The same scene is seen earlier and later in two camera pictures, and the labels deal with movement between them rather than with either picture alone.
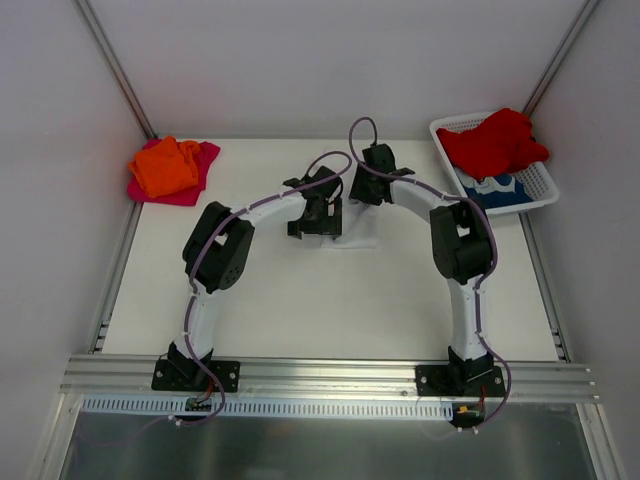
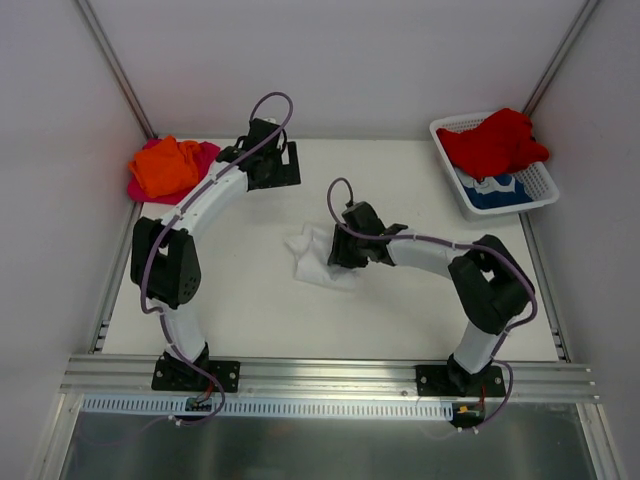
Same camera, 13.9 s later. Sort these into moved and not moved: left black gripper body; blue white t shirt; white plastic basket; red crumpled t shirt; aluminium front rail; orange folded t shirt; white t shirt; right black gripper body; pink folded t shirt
Moved: white t shirt; right black gripper body; left black gripper body
Not moved: orange folded t shirt; pink folded t shirt; blue white t shirt; aluminium front rail; white plastic basket; red crumpled t shirt
